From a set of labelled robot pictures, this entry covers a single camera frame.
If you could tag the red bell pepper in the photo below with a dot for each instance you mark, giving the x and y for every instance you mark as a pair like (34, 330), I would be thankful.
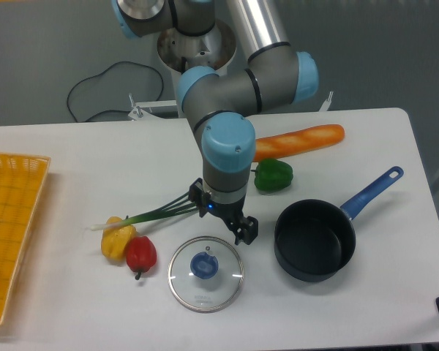
(141, 255)

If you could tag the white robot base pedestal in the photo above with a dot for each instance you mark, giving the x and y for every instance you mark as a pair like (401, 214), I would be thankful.
(179, 52)

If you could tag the yellow bell pepper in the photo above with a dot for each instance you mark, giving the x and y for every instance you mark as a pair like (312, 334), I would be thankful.
(114, 242)

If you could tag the yellow woven basket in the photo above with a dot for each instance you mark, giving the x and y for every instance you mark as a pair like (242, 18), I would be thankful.
(22, 179)

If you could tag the orange baguette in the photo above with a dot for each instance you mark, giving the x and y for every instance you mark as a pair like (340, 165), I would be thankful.
(298, 142)

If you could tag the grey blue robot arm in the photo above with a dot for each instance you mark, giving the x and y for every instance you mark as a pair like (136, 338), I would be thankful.
(222, 82)

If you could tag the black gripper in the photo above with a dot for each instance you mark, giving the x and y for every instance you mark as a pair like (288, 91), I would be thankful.
(228, 206)

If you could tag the glass lid blue knob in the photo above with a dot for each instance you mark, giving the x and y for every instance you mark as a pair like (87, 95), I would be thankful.
(205, 274)

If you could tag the green onion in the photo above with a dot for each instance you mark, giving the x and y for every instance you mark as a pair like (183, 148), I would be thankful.
(179, 206)

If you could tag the green bell pepper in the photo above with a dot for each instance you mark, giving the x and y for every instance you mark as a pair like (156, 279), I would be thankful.
(272, 175)

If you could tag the dark saucepan blue handle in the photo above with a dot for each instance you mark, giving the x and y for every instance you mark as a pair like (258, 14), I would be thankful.
(314, 239)

